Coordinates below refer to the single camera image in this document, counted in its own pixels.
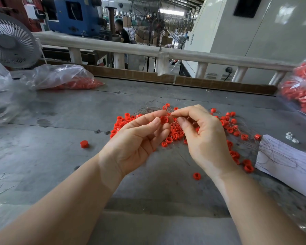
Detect pile of red plastic rings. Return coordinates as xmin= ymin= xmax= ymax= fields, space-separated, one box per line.
xmin=109 ymin=103 xmax=263 ymax=180

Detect red industrial machine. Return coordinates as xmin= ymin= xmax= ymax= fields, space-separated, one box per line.
xmin=0 ymin=0 xmax=43 ymax=33

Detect person's left forearm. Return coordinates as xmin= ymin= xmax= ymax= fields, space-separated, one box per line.
xmin=0 ymin=158 xmax=122 ymax=245

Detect white desk fan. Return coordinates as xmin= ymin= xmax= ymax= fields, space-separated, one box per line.
xmin=0 ymin=11 xmax=41 ymax=69

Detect person's right forearm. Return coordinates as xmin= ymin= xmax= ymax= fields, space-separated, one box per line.
xmin=211 ymin=172 xmax=306 ymax=245

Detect clear bag with red pieces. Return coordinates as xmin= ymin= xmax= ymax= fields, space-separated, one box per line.
xmin=21 ymin=64 xmax=105 ymax=90

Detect large grey machine cabinet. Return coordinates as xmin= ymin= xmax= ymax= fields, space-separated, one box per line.
xmin=183 ymin=0 xmax=306 ymax=85

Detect white paper sheet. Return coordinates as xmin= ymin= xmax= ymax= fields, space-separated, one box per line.
xmin=255 ymin=134 xmax=306 ymax=202

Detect person's right hand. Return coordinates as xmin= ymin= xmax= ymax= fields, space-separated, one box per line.
xmin=172 ymin=104 xmax=238 ymax=182

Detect black pedestal fan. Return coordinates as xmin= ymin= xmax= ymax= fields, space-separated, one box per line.
xmin=149 ymin=17 xmax=167 ymax=74

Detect brown wooden board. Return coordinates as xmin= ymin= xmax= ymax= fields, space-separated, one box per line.
xmin=36 ymin=60 xmax=277 ymax=96

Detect white metal railing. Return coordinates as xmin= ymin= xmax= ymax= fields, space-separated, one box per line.
xmin=33 ymin=31 xmax=296 ymax=86

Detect person's left hand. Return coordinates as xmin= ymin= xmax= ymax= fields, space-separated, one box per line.
xmin=98 ymin=110 xmax=171 ymax=192

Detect large clear bag red pieces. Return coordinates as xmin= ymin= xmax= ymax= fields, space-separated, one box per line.
xmin=278 ymin=48 xmax=306 ymax=120

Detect blue industrial machine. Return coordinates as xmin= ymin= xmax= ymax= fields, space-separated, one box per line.
xmin=46 ymin=0 xmax=104 ymax=38

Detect bundle of thin metal wires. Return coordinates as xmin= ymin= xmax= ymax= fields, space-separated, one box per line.
xmin=137 ymin=105 xmax=207 ymax=166

